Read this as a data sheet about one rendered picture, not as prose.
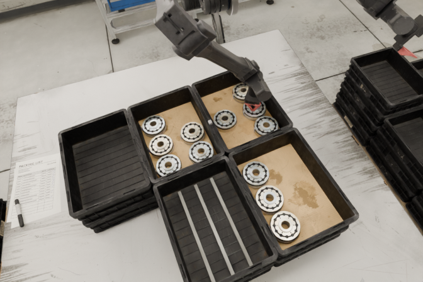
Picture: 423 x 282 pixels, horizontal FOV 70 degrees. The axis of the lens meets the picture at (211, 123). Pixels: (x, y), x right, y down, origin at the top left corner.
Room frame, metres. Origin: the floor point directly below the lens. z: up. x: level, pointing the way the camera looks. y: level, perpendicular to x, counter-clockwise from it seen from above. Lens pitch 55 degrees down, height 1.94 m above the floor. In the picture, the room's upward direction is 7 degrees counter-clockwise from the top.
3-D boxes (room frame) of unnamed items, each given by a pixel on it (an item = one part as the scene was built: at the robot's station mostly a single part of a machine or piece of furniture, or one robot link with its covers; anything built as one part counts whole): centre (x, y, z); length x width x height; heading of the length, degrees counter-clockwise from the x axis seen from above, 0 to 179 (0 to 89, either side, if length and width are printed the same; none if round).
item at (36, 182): (0.65, 0.84, 0.70); 0.33 x 0.23 x 0.01; 11
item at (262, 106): (0.82, -0.20, 0.86); 0.10 x 0.10 x 0.01
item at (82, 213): (0.62, 0.45, 0.92); 0.40 x 0.30 x 0.02; 17
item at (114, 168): (0.62, 0.45, 0.87); 0.40 x 0.30 x 0.11; 17
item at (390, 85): (1.13, -1.08, 0.37); 0.40 x 0.30 x 0.45; 11
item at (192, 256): (0.33, 0.04, 0.87); 0.40 x 0.30 x 0.11; 17
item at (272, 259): (0.33, 0.04, 0.92); 0.40 x 0.30 x 0.02; 17
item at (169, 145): (0.68, 0.22, 0.86); 0.10 x 0.10 x 0.01
